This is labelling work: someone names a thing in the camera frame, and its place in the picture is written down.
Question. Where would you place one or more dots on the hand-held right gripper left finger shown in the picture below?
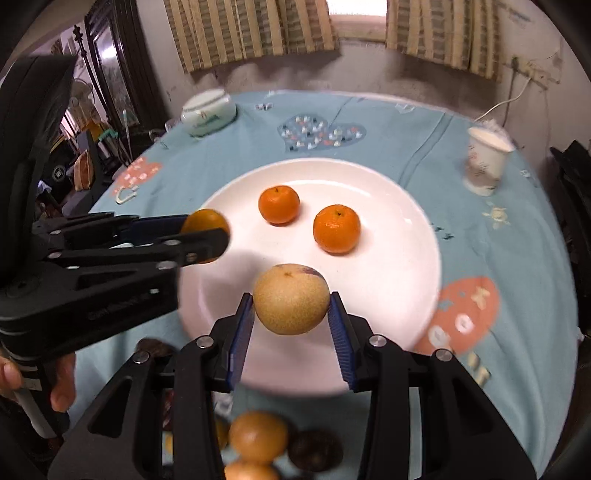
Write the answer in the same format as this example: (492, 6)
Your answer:
(240, 341)

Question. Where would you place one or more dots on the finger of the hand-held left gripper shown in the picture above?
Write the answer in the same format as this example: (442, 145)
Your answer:
(198, 247)
(157, 224)

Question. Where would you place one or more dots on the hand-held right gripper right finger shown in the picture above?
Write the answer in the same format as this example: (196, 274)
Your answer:
(341, 341)

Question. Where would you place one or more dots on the dull orange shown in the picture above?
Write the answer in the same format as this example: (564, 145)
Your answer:
(205, 221)

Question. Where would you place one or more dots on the tan speckled pear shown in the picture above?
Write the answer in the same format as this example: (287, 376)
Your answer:
(292, 300)

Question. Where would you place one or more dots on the white plate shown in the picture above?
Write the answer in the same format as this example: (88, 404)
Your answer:
(383, 258)

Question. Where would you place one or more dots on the person's left hand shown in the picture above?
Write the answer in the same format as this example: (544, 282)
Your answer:
(64, 383)

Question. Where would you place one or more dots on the small orange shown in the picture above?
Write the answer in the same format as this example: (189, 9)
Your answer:
(279, 204)

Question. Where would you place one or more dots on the brown cushion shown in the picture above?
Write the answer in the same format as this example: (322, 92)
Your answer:
(83, 170)

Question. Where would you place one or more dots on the yellow citrus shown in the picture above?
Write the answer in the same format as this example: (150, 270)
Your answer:
(258, 436)

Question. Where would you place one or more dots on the dark brown wrinkled date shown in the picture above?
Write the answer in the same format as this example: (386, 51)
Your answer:
(315, 450)

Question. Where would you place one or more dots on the large orange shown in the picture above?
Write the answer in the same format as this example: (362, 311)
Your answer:
(336, 229)

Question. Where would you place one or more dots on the white ceramic lidded jar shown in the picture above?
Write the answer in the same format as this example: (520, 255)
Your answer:
(207, 113)

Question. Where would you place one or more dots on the golden round pear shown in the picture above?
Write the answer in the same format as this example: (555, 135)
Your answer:
(251, 471)

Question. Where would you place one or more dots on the dark wooden cabinet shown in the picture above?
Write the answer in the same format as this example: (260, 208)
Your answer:
(138, 92)

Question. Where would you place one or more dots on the standing fan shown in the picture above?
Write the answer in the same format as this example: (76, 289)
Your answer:
(85, 92)

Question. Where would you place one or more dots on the light blue printed tablecloth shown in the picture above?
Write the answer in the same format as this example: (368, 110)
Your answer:
(508, 258)

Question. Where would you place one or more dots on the striped beige curtain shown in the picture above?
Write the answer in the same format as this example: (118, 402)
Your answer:
(249, 32)
(438, 32)

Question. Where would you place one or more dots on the white paper cup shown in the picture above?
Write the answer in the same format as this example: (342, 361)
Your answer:
(485, 161)

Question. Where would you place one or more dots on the black chair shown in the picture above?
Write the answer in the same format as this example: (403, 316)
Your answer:
(572, 184)

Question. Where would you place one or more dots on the window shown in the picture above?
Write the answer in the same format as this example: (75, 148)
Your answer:
(358, 14)

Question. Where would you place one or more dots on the white power strip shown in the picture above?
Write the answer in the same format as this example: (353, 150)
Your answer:
(538, 74)

